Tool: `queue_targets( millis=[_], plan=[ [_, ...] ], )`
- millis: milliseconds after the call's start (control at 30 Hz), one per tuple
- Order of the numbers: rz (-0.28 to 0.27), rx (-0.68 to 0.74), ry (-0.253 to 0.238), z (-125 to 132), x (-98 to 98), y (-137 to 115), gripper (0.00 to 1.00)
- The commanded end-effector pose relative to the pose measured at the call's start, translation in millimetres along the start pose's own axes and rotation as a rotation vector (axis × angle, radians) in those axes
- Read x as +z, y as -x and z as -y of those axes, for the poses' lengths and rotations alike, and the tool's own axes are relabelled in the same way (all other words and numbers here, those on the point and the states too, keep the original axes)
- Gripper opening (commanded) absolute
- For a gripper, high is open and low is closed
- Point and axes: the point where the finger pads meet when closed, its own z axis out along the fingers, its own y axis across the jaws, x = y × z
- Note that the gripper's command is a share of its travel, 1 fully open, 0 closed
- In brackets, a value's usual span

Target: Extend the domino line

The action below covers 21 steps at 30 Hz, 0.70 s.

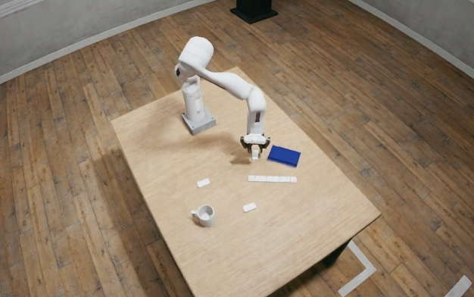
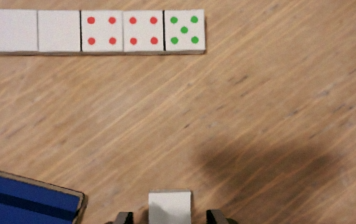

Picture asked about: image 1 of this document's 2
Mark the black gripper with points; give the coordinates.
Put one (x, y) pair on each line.
(261, 146)

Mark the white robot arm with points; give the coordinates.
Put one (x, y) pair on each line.
(192, 64)

